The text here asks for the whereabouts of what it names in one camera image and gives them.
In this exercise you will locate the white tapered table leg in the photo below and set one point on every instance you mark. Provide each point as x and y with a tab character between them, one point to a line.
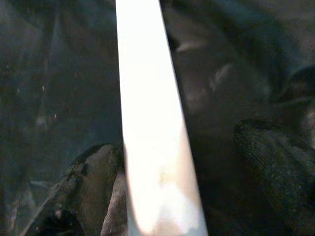
150	98

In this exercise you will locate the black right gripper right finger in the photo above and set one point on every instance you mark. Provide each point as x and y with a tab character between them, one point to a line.
283	177

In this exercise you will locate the black plastic cover sheet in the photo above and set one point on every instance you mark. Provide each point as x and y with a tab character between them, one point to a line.
61	73

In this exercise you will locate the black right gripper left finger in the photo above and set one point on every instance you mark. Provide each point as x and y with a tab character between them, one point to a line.
81	196

